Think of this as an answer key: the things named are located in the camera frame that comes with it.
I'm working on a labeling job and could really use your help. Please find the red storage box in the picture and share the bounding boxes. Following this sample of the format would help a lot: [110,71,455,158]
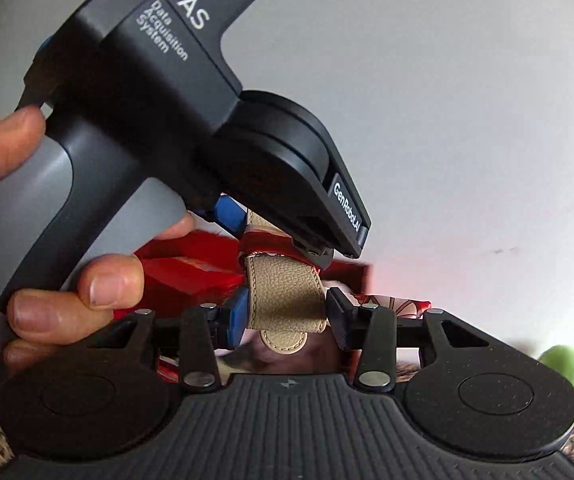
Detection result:
[111,228,434,386]

